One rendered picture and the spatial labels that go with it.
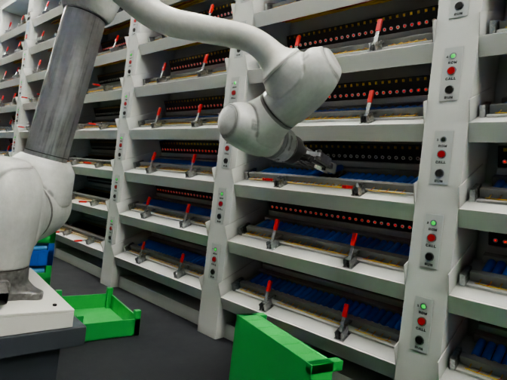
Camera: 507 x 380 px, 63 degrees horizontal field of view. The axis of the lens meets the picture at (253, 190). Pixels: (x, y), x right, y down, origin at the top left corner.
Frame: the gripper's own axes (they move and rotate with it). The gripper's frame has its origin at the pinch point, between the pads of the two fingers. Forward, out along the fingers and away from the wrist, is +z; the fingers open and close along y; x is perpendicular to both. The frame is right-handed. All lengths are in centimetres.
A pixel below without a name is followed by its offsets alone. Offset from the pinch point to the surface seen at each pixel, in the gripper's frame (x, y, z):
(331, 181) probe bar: -4.2, 2.8, 0.2
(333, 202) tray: -10.5, 6.5, -2.6
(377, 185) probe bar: -4.4, 16.8, 0.4
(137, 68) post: 38, -102, -9
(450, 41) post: 28.8, 32.3, -8.6
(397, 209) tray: -10.2, 24.5, -2.7
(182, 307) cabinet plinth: -56, -55, 7
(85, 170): -10, -140, -3
